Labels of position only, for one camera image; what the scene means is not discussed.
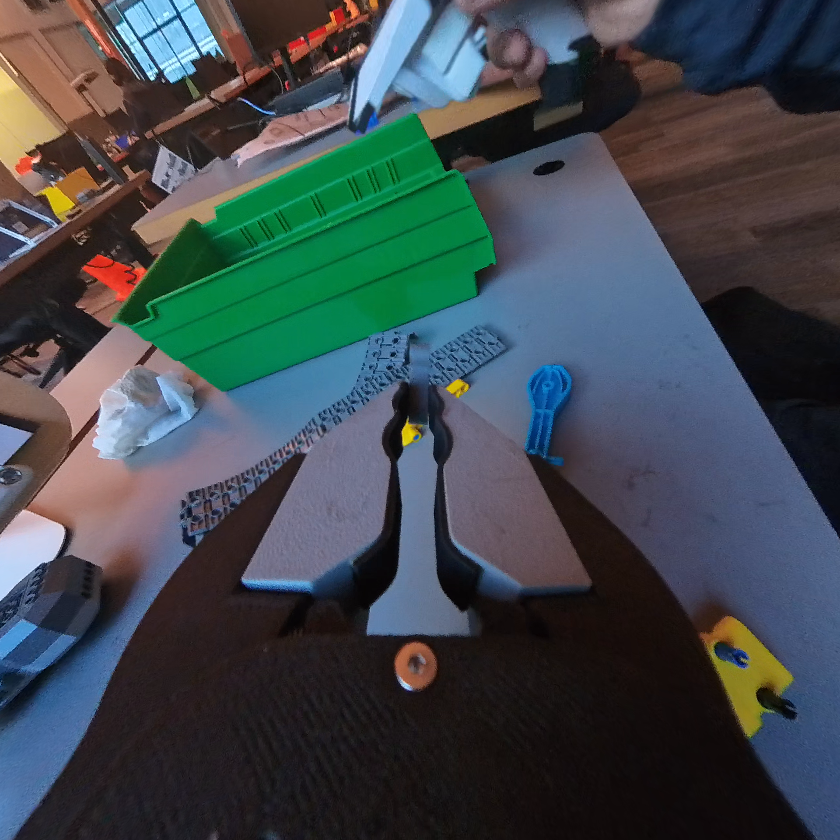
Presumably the yellow floor sign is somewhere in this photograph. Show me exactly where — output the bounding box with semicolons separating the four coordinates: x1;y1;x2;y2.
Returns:
36;167;99;222

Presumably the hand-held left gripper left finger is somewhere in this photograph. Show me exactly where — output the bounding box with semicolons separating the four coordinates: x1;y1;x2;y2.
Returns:
239;382;411;598

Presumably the orange traffic cone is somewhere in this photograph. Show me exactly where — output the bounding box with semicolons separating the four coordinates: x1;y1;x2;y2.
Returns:
82;255;148;303

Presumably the person's right forearm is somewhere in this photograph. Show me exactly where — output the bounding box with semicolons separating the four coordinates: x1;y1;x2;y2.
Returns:
630;0;840;116

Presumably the person's dark clothing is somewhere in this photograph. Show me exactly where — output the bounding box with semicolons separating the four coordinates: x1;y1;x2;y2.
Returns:
701;285;840;549

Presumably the person's right hand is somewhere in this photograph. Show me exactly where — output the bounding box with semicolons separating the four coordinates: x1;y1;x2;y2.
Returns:
453;0;664;89

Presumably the black toy pin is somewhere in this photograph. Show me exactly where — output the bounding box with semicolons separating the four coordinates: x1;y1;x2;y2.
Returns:
755;684;799;721

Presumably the green plastic bin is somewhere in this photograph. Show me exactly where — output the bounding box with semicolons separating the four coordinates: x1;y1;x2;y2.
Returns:
112;113;497;392

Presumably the crumpled white tissue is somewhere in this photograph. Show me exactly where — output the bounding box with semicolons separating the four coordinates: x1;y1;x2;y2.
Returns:
92;366;200;460

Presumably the yellow toy plate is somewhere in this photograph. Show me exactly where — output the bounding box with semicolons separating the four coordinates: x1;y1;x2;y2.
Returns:
699;616;796;740

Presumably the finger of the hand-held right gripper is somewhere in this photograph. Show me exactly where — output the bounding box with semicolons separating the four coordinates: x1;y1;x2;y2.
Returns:
346;0;435;134

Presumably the grey toy beam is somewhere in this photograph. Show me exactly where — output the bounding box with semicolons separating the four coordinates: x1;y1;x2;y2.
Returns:
407;333;435;437

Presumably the dark grey toy track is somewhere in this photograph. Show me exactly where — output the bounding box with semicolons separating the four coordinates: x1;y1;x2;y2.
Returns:
427;326;509;388
178;331;421;549

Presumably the grey toy motor block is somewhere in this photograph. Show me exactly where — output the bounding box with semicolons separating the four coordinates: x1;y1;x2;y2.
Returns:
0;554;104;706

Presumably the printed instruction sheet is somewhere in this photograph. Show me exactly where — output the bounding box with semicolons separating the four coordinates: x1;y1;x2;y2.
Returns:
0;422;35;466

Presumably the blue plastic toy tool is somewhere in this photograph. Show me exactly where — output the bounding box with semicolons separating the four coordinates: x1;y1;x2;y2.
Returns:
524;364;573;467

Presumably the grey desk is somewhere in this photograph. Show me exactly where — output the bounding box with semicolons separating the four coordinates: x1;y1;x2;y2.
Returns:
0;131;840;840

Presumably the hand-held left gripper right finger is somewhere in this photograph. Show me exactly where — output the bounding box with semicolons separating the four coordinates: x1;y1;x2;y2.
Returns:
427;384;593;603

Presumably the large paned window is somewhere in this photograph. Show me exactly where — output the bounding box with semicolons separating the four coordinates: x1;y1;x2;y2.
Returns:
98;0;225;84

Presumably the black and white sign card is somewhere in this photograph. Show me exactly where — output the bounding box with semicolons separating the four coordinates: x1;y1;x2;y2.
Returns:
152;146;198;194

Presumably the printed paper sheet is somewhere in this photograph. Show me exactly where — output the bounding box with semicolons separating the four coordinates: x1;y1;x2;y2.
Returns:
231;107;350;166

